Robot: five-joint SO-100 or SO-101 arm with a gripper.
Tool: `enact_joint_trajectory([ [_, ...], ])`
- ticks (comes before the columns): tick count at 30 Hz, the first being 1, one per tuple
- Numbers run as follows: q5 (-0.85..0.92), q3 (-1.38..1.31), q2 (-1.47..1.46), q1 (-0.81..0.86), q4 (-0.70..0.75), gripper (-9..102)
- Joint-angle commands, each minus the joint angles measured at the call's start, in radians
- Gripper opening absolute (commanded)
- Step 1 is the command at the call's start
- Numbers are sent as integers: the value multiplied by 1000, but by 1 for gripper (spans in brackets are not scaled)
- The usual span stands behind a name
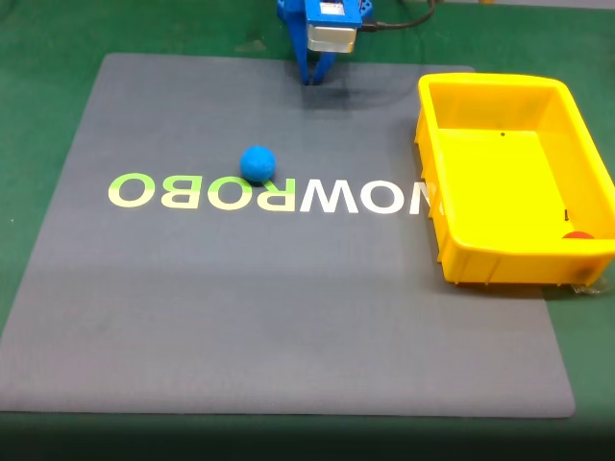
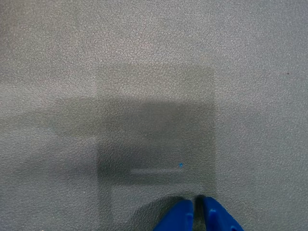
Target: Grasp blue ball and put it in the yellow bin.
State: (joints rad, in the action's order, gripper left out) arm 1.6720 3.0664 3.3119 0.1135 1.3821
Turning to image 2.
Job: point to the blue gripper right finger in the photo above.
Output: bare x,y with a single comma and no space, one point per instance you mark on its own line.
216,216

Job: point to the grey mat with NOWROBO print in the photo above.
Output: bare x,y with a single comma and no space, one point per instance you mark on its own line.
72,72

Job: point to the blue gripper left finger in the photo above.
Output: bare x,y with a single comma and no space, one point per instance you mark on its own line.
179,219

